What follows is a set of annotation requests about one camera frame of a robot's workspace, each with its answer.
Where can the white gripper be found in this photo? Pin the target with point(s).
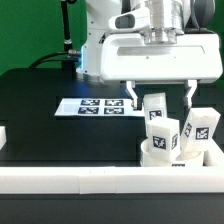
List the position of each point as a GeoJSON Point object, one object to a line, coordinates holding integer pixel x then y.
{"type": "Point", "coordinates": [154, 45]}

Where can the white round stool seat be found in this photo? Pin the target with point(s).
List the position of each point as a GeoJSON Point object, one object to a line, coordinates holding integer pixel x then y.
{"type": "Point", "coordinates": [194, 159]}

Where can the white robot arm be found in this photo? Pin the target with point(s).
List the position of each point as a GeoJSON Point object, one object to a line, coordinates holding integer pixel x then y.
{"type": "Point", "coordinates": [100, 11]}

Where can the white marker sheet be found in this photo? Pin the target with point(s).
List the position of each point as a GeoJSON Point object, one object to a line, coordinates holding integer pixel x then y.
{"type": "Point", "coordinates": [96, 107]}

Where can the white front fence bar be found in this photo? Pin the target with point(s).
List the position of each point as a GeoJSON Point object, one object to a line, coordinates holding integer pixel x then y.
{"type": "Point", "coordinates": [112, 180]}

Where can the white left fence piece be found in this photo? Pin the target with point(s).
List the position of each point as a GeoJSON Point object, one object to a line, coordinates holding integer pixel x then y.
{"type": "Point", "coordinates": [2, 136]}

